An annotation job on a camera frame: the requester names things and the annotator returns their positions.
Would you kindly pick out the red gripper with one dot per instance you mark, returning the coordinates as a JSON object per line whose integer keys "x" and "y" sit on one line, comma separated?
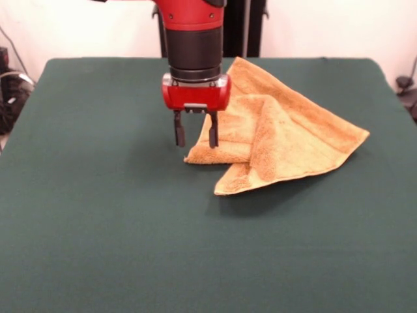
{"x": 195, "y": 96}

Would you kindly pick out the tan terry towel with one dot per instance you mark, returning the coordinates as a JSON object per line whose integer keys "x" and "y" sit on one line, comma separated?
{"x": 293, "y": 140}

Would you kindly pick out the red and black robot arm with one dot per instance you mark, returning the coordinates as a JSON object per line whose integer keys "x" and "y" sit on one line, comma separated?
{"x": 195, "y": 39}

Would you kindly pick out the dark green table cloth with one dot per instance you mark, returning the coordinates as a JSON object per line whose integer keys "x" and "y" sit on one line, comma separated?
{"x": 97, "y": 212}

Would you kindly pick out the small black box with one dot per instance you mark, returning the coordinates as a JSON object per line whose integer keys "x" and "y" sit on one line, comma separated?
{"x": 3, "y": 58}

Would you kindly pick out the black floor device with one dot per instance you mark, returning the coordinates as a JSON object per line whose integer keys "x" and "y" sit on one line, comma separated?
{"x": 404, "y": 81}

